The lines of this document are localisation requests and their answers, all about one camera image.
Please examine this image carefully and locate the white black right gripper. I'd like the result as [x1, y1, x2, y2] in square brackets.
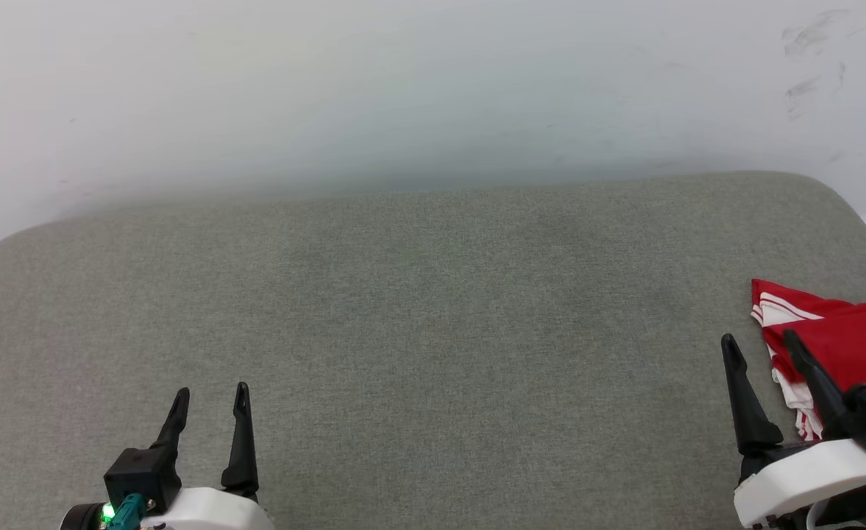
[720, 328, 866, 530]

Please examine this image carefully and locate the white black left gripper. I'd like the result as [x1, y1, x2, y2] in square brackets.
[141, 381, 276, 530]

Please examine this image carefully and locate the red Bulls 23 jersey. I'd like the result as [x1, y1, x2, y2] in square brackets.
[750, 278, 866, 442]

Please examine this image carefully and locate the grey fabric sofa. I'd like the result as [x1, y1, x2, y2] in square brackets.
[0, 170, 866, 530]

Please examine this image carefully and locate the black cable with teal plug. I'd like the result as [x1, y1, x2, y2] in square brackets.
[106, 492, 147, 530]

